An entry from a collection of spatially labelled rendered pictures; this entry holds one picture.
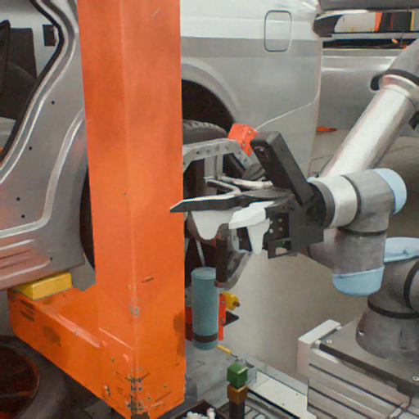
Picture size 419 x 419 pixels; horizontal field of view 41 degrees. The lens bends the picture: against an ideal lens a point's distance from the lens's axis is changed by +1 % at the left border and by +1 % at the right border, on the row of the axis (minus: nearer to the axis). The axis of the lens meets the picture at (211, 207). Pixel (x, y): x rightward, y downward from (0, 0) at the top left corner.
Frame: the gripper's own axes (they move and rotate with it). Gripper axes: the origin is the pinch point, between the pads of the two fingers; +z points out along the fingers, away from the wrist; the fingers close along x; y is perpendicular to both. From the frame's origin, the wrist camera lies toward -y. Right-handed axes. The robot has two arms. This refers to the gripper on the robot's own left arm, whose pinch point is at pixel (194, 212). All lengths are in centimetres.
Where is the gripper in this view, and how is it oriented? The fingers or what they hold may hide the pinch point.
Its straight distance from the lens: 70.1
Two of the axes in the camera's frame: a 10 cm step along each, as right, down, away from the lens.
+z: -8.5, 1.5, -5.0
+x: -5.2, -1.2, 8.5
